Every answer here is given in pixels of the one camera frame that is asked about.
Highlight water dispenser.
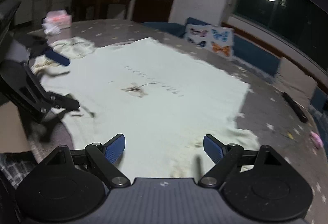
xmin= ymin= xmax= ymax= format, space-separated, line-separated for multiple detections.
xmin=32 ymin=0 xmax=44 ymax=24

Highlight pale green t-shirt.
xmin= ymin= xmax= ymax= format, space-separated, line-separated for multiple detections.
xmin=32 ymin=38 xmax=260 ymax=179

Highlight pink wrapped packet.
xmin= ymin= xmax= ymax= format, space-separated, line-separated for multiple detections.
xmin=310 ymin=131 xmax=323 ymax=149

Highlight crumpled white tissue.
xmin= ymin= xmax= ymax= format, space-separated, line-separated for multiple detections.
xmin=42 ymin=18 xmax=61 ymax=35

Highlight pink tissue box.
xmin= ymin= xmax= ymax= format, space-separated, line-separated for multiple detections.
xmin=44 ymin=10 xmax=72 ymax=29

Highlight butterfly print cushion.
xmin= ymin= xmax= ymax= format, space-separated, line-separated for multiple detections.
xmin=184 ymin=24 xmax=234 ymax=60

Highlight blue bench sofa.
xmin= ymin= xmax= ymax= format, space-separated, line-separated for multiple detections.
xmin=144 ymin=17 xmax=327 ymax=144

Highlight wooden side table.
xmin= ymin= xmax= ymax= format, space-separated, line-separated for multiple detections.
xmin=93 ymin=0 xmax=131 ymax=20

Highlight beige cushion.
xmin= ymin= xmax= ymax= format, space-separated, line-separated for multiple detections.
xmin=273 ymin=58 xmax=317 ymax=108

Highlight black remote control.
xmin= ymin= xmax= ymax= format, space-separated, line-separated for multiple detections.
xmin=282 ymin=92 xmax=308 ymax=123

